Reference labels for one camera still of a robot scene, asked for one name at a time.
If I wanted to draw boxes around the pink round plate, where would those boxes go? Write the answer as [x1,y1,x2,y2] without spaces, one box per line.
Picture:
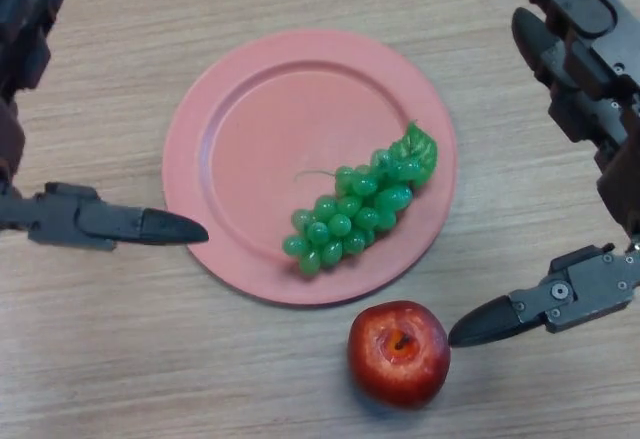
[162,28,459,308]

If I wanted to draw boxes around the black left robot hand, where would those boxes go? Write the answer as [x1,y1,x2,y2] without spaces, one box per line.
[0,0,210,253]

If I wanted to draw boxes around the green plastic grape bunch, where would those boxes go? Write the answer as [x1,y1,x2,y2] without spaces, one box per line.
[282,119,440,278]

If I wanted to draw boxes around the red apple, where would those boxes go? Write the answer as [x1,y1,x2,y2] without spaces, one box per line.
[347,300,452,409]

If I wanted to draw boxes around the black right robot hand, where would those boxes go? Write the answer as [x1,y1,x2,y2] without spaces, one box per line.
[447,0,640,349]

